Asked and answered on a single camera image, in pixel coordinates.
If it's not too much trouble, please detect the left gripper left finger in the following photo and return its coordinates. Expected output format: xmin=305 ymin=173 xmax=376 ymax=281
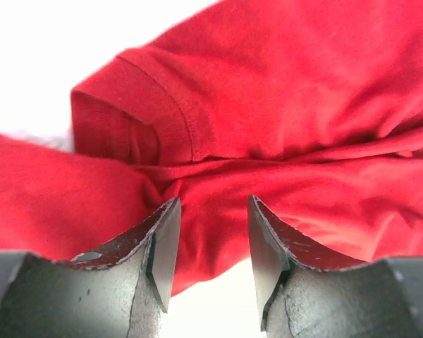
xmin=0 ymin=198 xmax=181 ymax=337

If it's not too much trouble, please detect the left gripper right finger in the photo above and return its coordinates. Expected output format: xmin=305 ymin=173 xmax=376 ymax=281
xmin=247 ymin=196 xmax=423 ymax=337

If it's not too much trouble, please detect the red t-shirt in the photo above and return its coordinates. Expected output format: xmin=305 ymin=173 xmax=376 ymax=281
xmin=0 ymin=1 xmax=423 ymax=294

